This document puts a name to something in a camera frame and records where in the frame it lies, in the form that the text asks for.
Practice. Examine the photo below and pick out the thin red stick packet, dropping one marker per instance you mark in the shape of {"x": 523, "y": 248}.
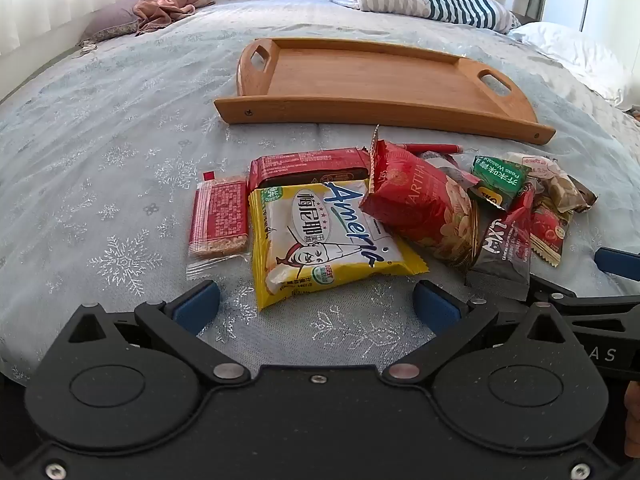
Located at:
{"x": 435, "y": 147}

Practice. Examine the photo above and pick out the small black yellow packet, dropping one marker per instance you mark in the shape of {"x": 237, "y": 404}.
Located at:
{"x": 487, "y": 196}

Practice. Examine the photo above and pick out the small red gold-edged packet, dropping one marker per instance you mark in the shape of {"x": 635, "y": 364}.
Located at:
{"x": 547, "y": 230}

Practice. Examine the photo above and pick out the pink crumpled cloth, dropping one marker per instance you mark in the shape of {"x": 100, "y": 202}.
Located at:
{"x": 165, "y": 7}

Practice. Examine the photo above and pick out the green pea packet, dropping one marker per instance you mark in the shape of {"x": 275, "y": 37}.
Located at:
{"x": 502, "y": 177}

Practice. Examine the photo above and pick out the white sheer curtain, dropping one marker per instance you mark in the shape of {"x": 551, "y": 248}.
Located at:
{"x": 60, "y": 0}

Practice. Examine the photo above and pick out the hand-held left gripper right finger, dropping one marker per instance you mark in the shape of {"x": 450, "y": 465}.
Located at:
{"x": 435, "y": 306}

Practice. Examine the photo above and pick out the small pale trinket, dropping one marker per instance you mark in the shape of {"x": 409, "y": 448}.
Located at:
{"x": 86, "y": 50}

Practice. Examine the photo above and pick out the bed with grey sheet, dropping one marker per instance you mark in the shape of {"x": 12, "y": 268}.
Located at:
{"x": 300, "y": 15}

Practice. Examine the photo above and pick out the black snack packet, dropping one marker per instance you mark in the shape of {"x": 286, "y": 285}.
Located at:
{"x": 500, "y": 255}

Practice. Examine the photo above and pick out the person's right hand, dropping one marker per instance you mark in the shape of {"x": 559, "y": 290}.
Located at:
{"x": 634, "y": 420}

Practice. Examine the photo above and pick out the red nut bag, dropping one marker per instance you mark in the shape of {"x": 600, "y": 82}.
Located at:
{"x": 420, "y": 195}

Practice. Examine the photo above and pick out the white pillow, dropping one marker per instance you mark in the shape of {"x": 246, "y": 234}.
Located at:
{"x": 575, "y": 55}

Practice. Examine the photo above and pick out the dark red snack packet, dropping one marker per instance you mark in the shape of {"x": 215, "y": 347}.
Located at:
{"x": 305, "y": 165}

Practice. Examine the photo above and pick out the yellow snack packet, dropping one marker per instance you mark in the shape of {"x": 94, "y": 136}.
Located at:
{"x": 300, "y": 240}

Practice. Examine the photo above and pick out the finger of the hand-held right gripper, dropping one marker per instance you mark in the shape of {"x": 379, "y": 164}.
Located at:
{"x": 550, "y": 291}
{"x": 617, "y": 262}

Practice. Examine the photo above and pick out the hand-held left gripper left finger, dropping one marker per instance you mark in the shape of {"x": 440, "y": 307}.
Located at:
{"x": 197, "y": 306}

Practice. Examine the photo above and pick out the wooden tray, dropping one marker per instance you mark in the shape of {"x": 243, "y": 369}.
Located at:
{"x": 370, "y": 75}

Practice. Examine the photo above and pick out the red label biscuit packet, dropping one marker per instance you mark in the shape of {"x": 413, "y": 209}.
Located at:
{"x": 220, "y": 210}

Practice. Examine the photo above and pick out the beige nougat candy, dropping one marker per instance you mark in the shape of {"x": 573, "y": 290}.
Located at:
{"x": 562, "y": 185}

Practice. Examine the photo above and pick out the purple pillow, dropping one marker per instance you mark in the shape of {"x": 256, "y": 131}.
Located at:
{"x": 112, "y": 20}

